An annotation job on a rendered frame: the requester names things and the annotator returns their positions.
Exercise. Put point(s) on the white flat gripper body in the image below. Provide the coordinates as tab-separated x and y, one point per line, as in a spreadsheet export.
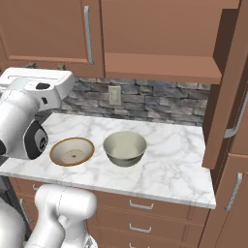
48	76

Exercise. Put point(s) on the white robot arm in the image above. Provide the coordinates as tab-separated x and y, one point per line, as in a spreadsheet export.
16	113

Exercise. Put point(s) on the brown base cabinet door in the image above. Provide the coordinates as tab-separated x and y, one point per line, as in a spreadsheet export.
31	210

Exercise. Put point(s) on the brown tall cabinet upper door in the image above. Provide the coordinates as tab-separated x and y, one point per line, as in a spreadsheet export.
223	97

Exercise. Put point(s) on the brown tall cabinet door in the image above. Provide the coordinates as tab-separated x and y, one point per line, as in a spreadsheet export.
223	97
226	223

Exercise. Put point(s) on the brown tall cabinet lower door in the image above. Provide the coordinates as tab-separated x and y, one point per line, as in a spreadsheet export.
226	223

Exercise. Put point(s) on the white bowl with tan rim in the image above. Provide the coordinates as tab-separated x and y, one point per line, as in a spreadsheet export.
71	152

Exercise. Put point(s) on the grey-green deep bowl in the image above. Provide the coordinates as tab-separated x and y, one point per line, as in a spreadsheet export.
124	148

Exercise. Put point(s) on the narrow brown drawer front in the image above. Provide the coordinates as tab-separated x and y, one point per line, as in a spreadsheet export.
24	186

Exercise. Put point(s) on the brown wall cabinet door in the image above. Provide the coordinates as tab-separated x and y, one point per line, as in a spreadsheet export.
45	29

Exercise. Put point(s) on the grey wall power outlet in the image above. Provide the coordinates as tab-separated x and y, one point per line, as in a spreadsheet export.
114	95

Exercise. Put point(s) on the wide brown wall cabinet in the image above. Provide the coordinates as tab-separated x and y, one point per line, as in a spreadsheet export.
161	35

